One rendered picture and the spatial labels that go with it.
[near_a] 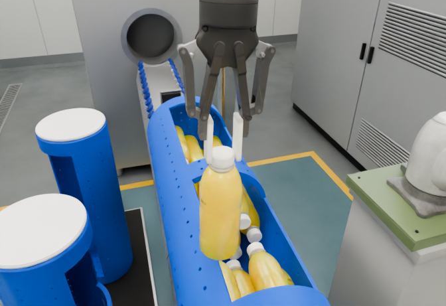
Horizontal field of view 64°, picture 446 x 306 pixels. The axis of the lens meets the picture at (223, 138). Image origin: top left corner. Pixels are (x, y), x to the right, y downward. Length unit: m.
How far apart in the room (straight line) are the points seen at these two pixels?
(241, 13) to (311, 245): 2.08
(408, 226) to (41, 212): 1.05
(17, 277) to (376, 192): 1.04
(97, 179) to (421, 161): 1.23
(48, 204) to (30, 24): 4.57
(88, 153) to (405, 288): 1.22
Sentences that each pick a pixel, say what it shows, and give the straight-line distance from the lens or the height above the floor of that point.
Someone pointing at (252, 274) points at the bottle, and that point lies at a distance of 0.81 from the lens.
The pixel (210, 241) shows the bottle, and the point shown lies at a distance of 0.62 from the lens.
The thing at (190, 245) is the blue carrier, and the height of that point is 1.19.
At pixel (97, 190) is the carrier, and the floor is 0.76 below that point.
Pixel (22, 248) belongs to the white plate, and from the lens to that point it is 1.09.
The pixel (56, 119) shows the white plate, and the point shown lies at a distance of 1.68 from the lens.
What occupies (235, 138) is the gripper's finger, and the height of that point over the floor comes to 1.48.
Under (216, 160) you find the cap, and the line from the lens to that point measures 0.53.
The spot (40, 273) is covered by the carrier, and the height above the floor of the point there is 1.00.
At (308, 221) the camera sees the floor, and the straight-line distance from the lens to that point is 2.57.
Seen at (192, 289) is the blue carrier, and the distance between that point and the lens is 0.72.
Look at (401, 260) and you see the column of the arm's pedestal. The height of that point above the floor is 0.91.
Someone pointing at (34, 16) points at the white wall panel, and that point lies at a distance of 5.59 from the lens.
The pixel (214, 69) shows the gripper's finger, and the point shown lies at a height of 1.59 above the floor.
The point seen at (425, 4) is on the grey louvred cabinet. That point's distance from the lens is 2.47.
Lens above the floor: 1.76
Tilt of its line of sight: 32 degrees down
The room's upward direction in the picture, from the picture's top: straight up
